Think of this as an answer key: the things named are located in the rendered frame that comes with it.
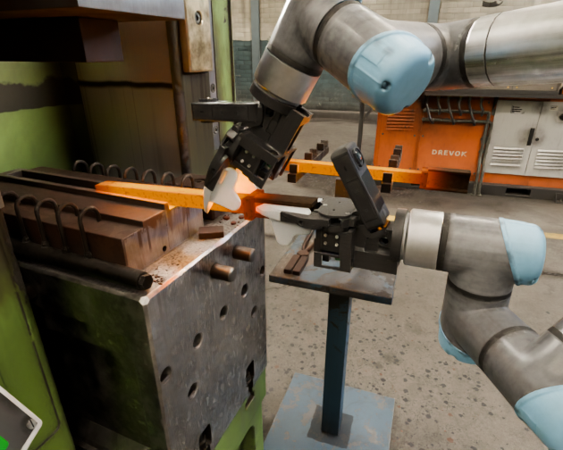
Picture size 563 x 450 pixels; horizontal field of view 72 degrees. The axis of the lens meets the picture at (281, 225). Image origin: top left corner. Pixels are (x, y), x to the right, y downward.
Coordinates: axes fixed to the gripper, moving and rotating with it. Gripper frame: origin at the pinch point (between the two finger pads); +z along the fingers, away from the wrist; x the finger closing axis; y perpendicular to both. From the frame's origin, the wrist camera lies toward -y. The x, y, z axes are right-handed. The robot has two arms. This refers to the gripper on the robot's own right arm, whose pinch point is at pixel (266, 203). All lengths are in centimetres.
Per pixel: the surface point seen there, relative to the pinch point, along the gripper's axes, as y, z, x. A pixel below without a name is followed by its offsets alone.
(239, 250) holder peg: 13.7, 9.9, 7.9
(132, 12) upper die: -25.7, 16.6, -3.4
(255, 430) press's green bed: 72, 13, 15
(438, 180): 4.8, -22.7, 35.3
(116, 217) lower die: 2.5, 22.3, -7.7
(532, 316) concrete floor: 105, -75, 149
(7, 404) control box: 2.5, 3.1, -38.0
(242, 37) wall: -49, 385, 713
